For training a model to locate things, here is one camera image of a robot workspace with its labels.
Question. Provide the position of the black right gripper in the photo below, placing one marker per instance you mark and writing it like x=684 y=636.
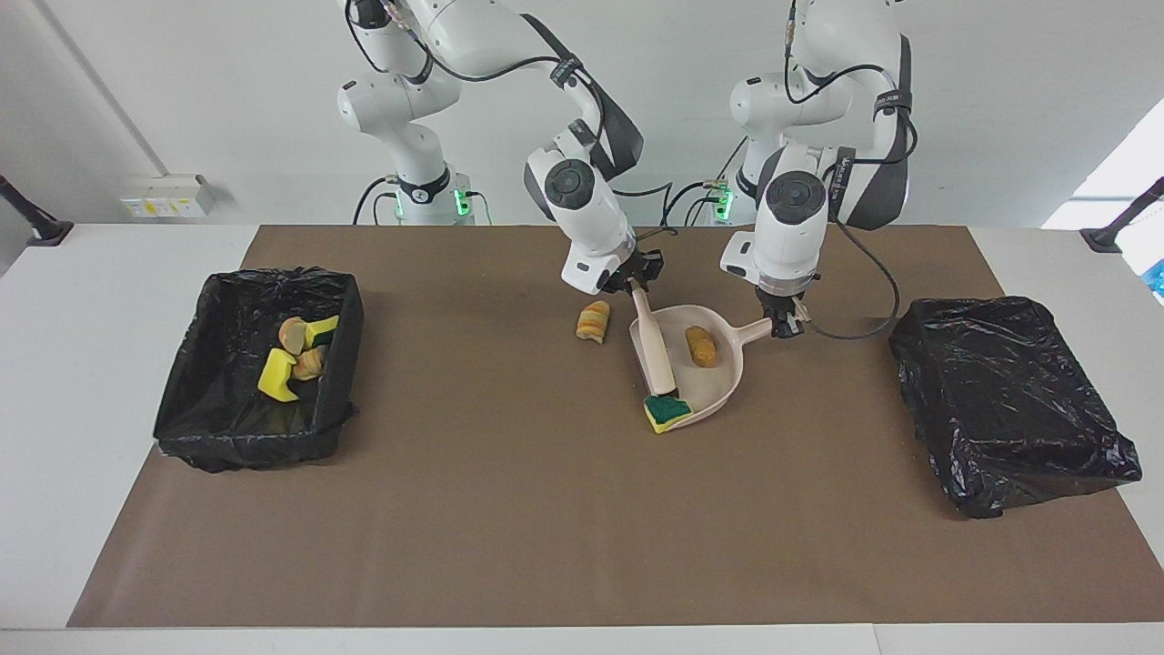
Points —
x=632 y=271

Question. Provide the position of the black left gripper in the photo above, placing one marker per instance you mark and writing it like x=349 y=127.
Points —
x=784 y=296

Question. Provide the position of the toy croissant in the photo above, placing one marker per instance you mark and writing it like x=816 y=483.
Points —
x=593 y=322

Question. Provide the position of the beige hand brush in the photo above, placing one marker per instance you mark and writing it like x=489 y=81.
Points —
x=657 y=350

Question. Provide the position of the beige plastic dustpan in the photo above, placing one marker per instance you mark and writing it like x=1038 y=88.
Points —
x=723 y=382

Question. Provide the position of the brown toy bread roll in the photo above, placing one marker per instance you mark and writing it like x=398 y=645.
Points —
x=700 y=347

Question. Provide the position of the green and yellow sponge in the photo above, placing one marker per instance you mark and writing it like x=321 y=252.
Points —
x=667 y=415

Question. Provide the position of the yellow sponge piece green edge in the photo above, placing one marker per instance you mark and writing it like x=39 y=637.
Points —
x=323 y=329

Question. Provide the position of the toasted bread slice piece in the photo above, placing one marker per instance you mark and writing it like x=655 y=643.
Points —
x=291 y=335
x=311 y=364

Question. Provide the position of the plain yellow sponge piece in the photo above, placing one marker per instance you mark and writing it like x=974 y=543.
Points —
x=277 y=377

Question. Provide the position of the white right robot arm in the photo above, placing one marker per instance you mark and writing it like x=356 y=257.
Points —
x=582 y=218

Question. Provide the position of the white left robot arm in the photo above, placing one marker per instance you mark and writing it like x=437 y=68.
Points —
x=791 y=227

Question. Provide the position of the black bag lined bin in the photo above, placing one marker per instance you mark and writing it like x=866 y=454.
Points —
x=1009 y=409
x=227 y=418

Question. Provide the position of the brown paper table mat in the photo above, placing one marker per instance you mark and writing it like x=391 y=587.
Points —
x=582 y=564

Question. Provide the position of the black stand foot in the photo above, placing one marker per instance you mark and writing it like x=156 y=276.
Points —
x=45 y=232
x=1105 y=241

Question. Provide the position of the blue object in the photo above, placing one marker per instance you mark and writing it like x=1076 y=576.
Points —
x=1158 y=277

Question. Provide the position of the white wall socket box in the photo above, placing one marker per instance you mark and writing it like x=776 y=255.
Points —
x=164 y=196

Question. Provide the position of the white wall conduit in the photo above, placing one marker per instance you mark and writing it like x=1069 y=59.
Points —
x=105 y=88

